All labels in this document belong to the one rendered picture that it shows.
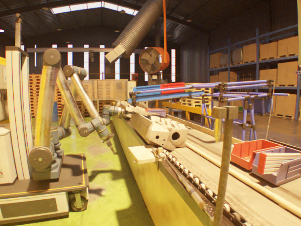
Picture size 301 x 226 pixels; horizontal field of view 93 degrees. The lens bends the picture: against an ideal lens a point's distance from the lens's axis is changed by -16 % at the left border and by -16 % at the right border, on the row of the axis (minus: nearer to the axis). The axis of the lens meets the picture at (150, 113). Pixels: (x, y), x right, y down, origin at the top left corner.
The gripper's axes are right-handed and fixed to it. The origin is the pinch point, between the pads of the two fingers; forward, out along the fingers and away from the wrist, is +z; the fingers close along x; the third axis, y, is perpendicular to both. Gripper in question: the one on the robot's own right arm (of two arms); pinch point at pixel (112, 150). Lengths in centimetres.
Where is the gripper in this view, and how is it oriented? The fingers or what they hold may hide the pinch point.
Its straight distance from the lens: 186.9
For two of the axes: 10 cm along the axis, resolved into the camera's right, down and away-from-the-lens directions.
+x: 4.0, 1.6, -9.0
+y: -8.4, 4.5, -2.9
